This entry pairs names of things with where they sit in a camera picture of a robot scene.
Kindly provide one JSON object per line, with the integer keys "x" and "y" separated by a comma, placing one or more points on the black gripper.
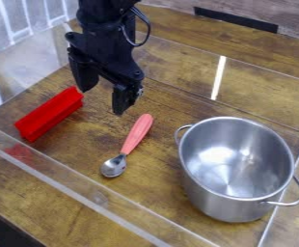
{"x": 101, "y": 53}

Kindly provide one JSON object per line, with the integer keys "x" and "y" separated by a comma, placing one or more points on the red rectangular block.
{"x": 42, "y": 119}

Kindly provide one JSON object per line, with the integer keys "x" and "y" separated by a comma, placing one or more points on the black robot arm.
{"x": 106, "y": 10}

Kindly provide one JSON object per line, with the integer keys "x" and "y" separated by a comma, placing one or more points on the silver steel pot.
{"x": 237, "y": 167}

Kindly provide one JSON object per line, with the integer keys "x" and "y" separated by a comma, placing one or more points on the black strip on table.
{"x": 239, "y": 20}

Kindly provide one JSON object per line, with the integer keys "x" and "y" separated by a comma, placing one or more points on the clear acrylic front barrier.
{"x": 131, "y": 215}

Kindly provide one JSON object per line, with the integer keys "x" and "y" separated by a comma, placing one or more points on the spoon with pink handle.
{"x": 115, "y": 165}

